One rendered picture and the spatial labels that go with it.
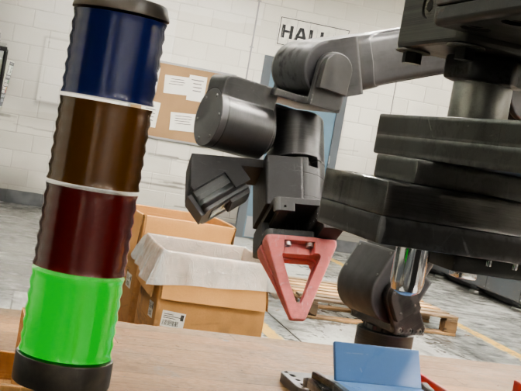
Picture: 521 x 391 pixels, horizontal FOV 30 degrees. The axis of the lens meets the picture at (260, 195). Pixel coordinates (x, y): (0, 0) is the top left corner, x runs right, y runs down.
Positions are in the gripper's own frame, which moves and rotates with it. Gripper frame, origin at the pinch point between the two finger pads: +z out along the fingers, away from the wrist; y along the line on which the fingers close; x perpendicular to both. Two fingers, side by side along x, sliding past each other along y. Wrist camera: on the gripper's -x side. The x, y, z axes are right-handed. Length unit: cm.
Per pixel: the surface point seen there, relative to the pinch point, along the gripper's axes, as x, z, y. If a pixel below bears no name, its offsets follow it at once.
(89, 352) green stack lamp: -20, 16, 46
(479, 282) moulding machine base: 389, -293, -805
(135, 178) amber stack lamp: -18, 10, 48
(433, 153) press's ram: -0.3, 0.9, 35.5
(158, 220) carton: 17, -148, -347
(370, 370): 1.6, 9.1, 15.9
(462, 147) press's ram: 0.1, 1.9, 38.6
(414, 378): 5.2, 9.4, 15.4
